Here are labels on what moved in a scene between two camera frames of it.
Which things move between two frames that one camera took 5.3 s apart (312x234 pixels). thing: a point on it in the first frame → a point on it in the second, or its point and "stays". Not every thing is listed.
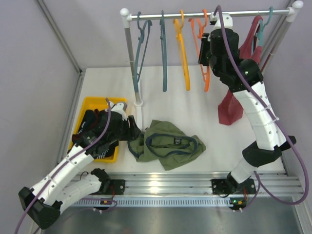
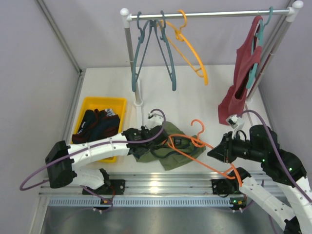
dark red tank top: x=231 y=107 stays
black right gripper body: x=204 y=53 → x=229 y=143
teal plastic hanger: x=260 y=35 stays
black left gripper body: x=131 y=126 → x=160 y=136
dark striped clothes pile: x=92 y=124 stays
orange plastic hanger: x=197 y=31 → x=199 y=143
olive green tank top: x=166 y=144 stays
